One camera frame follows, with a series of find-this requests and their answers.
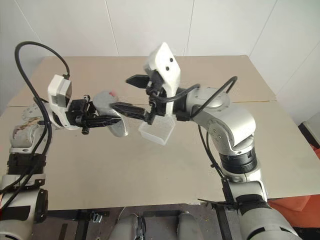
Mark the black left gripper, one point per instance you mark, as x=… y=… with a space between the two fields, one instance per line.
x=76 y=111

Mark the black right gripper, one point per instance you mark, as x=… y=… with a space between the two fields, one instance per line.
x=157 y=100

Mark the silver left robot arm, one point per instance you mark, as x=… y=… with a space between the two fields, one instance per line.
x=23 y=140

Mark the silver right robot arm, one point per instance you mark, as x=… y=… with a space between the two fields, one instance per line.
x=225 y=117

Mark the clear plastic box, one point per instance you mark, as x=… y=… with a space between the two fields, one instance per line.
x=157 y=130

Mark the dark box with red part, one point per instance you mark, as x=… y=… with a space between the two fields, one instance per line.
x=311 y=135

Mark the grey rounded shape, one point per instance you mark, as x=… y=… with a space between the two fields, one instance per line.
x=188 y=226
x=131 y=226

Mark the orange cloth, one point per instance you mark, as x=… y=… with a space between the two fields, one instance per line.
x=290 y=202

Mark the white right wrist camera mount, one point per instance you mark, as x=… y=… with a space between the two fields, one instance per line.
x=166 y=58

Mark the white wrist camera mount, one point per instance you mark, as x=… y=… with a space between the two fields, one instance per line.
x=58 y=86
x=166 y=58

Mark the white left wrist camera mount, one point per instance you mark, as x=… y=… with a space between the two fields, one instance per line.
x=58 y=86

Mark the black table frame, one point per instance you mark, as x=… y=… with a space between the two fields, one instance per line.
x=82 y=225

